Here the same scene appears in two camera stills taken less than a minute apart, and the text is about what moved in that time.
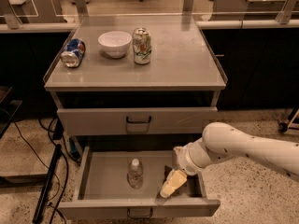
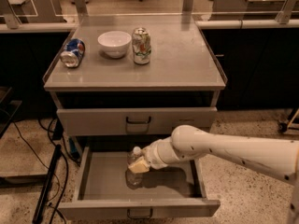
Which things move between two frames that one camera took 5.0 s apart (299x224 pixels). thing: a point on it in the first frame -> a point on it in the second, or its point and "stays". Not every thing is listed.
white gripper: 183,158 -> 151,157
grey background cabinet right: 236,3 stays
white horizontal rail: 199,25 stays
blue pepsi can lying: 74,52 stays
